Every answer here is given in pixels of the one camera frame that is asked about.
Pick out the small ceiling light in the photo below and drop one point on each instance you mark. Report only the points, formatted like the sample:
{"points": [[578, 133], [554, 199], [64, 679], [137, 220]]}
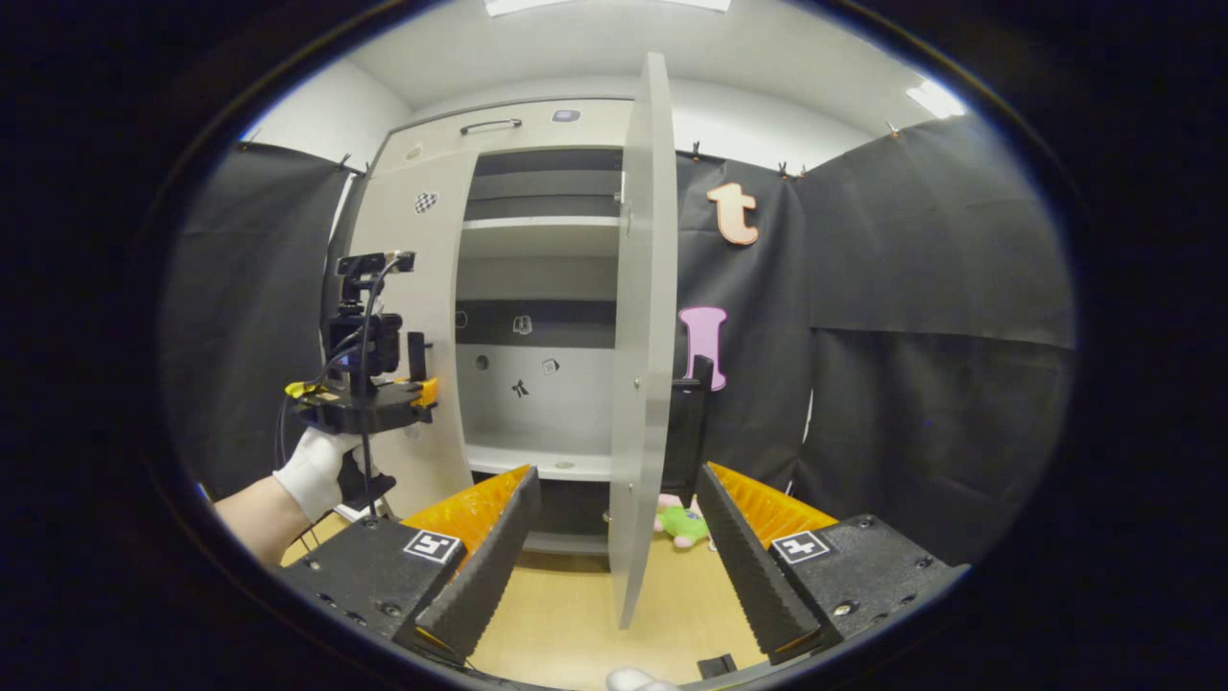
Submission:
{"points": [[935, 99]]}

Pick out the beige cabinet drawer front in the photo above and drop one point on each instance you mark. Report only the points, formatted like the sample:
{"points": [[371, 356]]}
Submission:
{"points": [[595, 130]]}

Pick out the beige double-door shoe cabinet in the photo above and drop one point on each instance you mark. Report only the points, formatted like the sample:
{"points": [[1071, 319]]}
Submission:
{"points": [[537, 278]]}

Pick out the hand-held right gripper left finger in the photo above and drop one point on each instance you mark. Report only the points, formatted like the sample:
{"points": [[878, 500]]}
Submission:
{"points": [[484, 566]]}

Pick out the beige shoe cabinet door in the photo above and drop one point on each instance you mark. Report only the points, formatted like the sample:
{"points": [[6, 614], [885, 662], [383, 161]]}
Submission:
{"points": [[643, 336], [441, 288]]}

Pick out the white cabinet shelf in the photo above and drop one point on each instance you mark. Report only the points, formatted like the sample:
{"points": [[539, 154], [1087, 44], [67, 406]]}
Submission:
{"points": [[537, 461], [537, 223]]}

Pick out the black backdrop cloth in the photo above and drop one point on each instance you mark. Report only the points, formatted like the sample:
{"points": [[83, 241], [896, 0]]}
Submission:
{"points": [[911, 250]]}

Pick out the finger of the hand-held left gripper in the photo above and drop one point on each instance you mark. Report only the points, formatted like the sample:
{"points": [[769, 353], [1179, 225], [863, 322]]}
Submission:
{"points": [[345, 413]]}

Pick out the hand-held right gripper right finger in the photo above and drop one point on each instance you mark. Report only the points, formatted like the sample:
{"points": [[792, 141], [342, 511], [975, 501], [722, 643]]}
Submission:
{"points": [[758, 566]]}

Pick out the green and pink plush toy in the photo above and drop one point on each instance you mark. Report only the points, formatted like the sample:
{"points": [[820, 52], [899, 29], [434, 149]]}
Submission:
{"points": [[683, 523]]}

